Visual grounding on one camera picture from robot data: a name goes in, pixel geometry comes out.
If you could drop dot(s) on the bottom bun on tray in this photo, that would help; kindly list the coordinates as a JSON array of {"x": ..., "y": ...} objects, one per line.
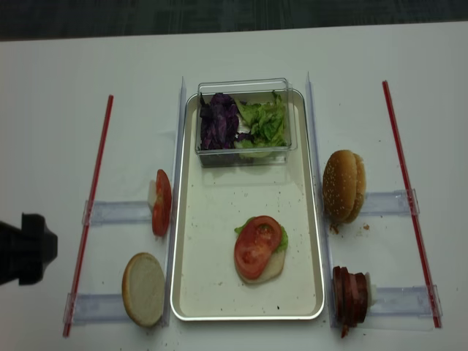
[{"x": 273, "y": 268}]

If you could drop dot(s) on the white tomato stopper block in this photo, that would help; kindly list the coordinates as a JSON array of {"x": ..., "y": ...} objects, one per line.
[{"x": 152, "y": 195}]

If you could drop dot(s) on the white patty stopper block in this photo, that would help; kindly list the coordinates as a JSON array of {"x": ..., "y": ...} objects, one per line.
[{"x": 371, "y": 291}]

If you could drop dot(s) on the standing tomato slices stack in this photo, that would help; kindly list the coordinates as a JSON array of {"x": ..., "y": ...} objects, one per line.
[{"x": 162, "y": 205}]

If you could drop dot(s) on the clear rail lower right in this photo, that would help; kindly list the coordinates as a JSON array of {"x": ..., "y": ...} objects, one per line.
[{"x": 403, "y": 302}]

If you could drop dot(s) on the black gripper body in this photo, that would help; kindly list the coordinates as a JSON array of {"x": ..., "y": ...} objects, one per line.
[{"x": 27, "y": 251}]

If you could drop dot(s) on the red strip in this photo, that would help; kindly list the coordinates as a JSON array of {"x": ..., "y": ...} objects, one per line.
[
  {"x": 70, "y": 307},
  {"x": 435, "y": 310}
]

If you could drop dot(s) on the green lettuce in container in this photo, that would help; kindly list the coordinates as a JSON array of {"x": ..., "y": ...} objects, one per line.
[{"x": 266, "y": 123}]

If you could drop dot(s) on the clear rail lower left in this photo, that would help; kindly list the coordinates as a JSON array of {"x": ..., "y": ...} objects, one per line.
[{"x": 86, "y": 308}]

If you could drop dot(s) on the right red strip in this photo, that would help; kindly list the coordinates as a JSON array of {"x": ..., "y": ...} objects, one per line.
[{"x": 435, "y": 310}]

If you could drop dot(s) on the bun half standing left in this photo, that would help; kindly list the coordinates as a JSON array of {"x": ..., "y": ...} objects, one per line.
[{"x": 143, "y": 290}]

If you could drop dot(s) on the clear rail upper right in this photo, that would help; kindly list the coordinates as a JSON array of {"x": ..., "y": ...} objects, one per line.
[{"x": 399, "y": 203}]

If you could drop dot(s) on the sesame burger buns stack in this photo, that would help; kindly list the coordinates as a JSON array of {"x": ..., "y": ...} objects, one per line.
[{"x": 344, "y": 186}]

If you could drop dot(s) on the left red strip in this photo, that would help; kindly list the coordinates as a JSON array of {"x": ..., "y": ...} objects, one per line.
[{"x": 70, "y": 307}]

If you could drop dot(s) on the clear rail upper left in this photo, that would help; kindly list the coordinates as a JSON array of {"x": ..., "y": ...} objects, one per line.
[{"x": 124, "y": 212}]

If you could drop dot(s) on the green lettuce leaf on bun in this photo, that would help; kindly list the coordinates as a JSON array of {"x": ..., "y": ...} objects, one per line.
[{"x": 264, "y": 229}]

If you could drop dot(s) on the clear rail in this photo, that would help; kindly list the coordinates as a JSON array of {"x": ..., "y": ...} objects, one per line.
[
  {"x": 403, "y": 302},
  {"x": 86, "y": 308},
  {"x": 399, "y": 203},
  {"x": 124, "y": 212}
]

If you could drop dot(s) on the white metal tray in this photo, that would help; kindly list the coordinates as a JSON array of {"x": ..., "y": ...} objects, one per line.
[{"x": 212, "y": 202}]

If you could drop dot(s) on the purple cabbage leaves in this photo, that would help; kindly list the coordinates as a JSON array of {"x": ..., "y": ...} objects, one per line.
[{"x": 219, "y": 122}]

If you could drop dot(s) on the meat patty slices stack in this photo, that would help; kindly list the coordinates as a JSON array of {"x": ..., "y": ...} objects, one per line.
[{"x": 351, "y": 296}]

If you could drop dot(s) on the clear plastic container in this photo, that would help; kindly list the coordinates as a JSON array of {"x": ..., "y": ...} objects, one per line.
[{"x": 250, "y": 92}]

